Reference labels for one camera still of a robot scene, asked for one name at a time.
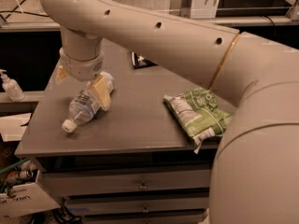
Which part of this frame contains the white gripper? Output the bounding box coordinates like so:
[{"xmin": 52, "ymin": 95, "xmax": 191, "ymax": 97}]
[{"xmin": 55, "ymin": 49, "xmax": 112, "ymax": 111}]

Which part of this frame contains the blue label plastic water bottle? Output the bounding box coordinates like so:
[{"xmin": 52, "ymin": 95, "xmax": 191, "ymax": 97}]
[{"xmin": 62, "ymin": 77, "xmax": 115, "ymax": 133}]

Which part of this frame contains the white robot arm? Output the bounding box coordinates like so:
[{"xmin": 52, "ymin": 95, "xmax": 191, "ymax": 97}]
[{"xmin": 40, "ymin": 0, "xmax": 299, "ymax": 224}]

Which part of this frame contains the white pump dispenser bottle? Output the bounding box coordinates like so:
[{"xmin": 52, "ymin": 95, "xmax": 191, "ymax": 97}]
[{"xmin": 0, "ymin": 69, "xmax": 24, "ymax": 102}]

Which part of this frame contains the dark blue chip bag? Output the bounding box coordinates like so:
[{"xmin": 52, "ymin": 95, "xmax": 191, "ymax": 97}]
[{"xmin": 131, "ymin": 52, "xmax": 156, "ymax": 69}]

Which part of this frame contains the grey drawer cabinet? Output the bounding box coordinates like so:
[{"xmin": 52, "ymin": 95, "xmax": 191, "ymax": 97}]
[{"xmin": 14, "ymin": 37, "xmax": 237, "ymax": 224}]

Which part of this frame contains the green snack bag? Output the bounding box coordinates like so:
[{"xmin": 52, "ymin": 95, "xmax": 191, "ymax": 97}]
[{"xmin": 164, "ymin": 88, "xmax": 233, "ymax": 153}]

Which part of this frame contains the white cardboard box with text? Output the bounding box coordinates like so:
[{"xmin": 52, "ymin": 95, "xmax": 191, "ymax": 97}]
[{"xmin": 0, "ymin": 183, "xmax": 60, "ymax": 217}]

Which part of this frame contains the green hose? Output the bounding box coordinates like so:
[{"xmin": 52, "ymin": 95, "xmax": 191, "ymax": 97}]
[{"xmin": 0, "ymin": 157, "xmax": 31, "ymax": 175}]

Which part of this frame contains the black cable on floor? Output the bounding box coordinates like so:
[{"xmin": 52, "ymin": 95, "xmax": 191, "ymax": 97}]
[{"xmin": 0, "ymin": 0, "xmax": 50, "ymax": 22}]

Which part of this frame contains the metal frame rail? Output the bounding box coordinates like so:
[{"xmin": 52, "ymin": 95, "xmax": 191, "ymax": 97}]
[{"xmin": 0, "ymin": 0, "xmax": 298, "ymax": 32}]

